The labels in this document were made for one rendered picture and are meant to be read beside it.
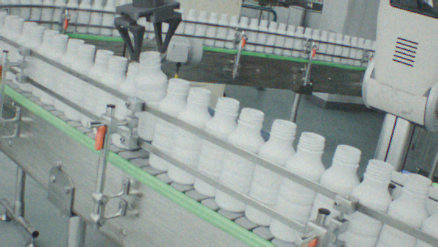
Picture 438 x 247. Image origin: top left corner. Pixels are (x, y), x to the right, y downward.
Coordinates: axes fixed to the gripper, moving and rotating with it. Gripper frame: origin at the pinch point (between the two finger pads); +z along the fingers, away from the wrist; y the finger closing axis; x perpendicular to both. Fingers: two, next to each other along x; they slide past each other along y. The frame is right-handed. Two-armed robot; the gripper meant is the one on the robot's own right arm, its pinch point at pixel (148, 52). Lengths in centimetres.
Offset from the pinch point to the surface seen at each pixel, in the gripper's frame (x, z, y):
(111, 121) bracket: 2.3, 9.4, 10.6
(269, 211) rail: 33.3, 15.5, 4.8
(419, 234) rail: 57, 9, 3
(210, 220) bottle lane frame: 23.9, 20.3, 7.9
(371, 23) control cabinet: -253, 149, -556
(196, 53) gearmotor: -101, 51, -109
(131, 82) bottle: -5.2, 7.2, 0.4
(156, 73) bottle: 1.8, 3.5, -0.3
